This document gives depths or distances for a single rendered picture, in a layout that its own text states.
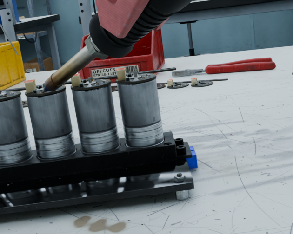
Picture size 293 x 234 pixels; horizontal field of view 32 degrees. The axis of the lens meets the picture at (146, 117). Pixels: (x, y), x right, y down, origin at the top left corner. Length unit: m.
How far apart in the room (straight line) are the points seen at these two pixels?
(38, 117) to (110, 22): 0.10
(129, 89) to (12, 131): 0.08
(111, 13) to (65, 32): 4.80
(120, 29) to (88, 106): 0.09
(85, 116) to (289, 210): 0.13
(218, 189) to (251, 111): 0.16
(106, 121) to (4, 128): 0.06
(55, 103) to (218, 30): 4.47
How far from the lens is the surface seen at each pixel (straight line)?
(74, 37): 5.01
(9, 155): 0.32
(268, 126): 0.41
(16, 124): 0.32
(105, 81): 0.32
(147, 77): 0.31
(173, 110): 0.48
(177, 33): 4.80
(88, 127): 0.31
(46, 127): 0.32
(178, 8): 0.22
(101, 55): 0.26
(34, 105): 0.31
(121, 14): 0.23
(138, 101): 0.31
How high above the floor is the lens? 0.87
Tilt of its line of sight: 14 degrees down
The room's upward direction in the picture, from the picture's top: 8 degrees counter-clockwise
